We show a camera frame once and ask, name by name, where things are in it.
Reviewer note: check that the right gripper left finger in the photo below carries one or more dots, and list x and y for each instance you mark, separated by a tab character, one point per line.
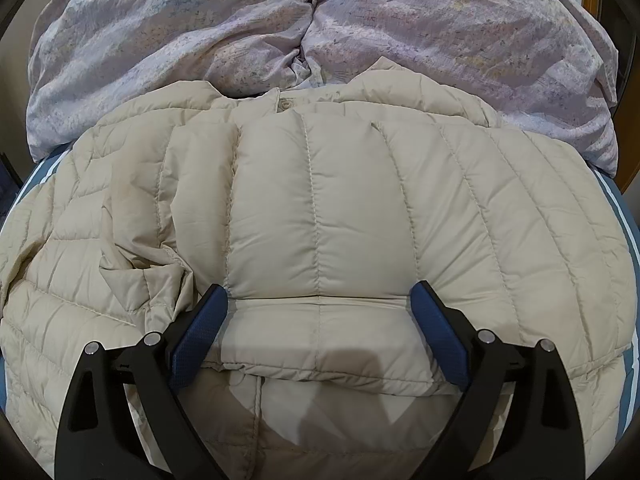
97	437

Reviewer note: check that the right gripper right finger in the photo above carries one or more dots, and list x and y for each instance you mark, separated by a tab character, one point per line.
542	436

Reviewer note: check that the beige quilted puffer jacket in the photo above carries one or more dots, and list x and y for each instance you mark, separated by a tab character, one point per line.
316	210

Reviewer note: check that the blue white striped bedsheet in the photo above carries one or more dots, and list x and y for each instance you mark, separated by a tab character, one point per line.
604	441

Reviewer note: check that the lilac crumpled duvet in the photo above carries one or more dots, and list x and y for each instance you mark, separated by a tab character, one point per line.
546	66

